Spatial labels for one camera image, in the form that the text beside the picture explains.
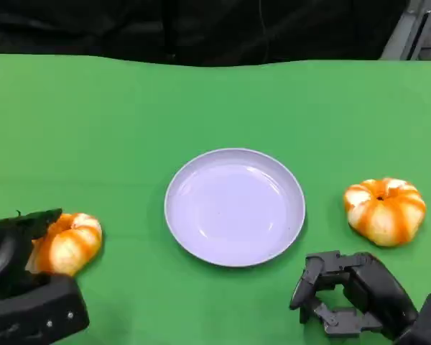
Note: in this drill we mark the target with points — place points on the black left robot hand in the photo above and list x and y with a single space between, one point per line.
3 251

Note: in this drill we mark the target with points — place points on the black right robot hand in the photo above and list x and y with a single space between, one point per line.
373 287

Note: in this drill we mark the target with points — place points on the orange and white bread roll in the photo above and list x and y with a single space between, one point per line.
384 215
72 244

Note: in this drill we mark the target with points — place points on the lilac plate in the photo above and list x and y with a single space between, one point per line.
233 208

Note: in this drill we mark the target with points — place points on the green table cloth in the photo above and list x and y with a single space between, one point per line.
215 108

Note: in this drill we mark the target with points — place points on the black backdrop cloth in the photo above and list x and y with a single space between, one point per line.
129 28

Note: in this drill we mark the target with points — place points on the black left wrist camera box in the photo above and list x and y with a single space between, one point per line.
39 316

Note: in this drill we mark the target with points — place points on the grey metal frame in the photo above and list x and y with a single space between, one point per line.
413 25

